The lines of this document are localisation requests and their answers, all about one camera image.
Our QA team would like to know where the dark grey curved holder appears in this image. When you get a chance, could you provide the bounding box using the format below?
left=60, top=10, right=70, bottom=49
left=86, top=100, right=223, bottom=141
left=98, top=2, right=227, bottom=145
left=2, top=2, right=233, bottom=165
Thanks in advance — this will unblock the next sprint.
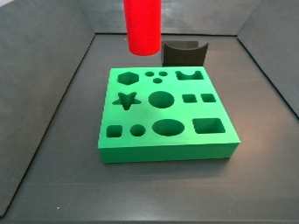
left=162, top=40, right=210, bottom=67

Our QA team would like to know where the red cylinder peg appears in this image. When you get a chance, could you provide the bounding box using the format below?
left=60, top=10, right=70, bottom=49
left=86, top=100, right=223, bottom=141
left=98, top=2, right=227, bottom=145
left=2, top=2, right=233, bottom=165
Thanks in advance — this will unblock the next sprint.
left=125, top=0, right=162, bottom=56

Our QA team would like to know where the green shape sorter block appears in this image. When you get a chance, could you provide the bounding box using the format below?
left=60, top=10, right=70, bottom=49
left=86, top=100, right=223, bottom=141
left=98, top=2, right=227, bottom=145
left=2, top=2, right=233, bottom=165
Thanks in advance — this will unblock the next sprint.
left=98, top=66, right=241, bottom=164

